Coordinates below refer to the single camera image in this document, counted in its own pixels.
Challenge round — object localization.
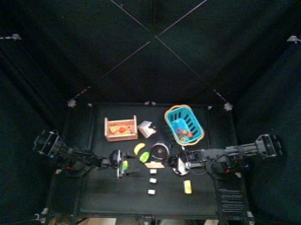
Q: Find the tan wooden toy cleaver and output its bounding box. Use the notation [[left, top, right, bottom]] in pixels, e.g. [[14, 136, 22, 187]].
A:
[[143, 161, 166, 170]]

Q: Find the light green toy vegetable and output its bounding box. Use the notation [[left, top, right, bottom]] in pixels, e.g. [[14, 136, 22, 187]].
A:
[[139, 151, 151, 163]]

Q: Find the yellow toy banana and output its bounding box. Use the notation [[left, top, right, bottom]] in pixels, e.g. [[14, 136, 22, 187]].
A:
[[133, 142, 147, 156]]

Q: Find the black toy pot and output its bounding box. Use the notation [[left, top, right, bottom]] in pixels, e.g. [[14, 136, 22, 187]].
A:
[[150, 142, 170, 162]]

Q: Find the yellow toy block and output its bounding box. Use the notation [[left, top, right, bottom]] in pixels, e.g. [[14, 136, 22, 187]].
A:
[[183, 179, 194, 195]]

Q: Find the wooden toy crate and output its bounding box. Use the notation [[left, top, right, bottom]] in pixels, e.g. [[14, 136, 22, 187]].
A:
[[103, 114, 139, 142]]

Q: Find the teal basket orange rim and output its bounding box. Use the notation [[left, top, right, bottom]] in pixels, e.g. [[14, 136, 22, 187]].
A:
[[163, 104, 206, 147]]

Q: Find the thin diagonal cord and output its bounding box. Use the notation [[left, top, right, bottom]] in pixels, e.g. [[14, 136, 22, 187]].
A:
[[109, 0, 229, 104], [72, 0, 209, 101]]

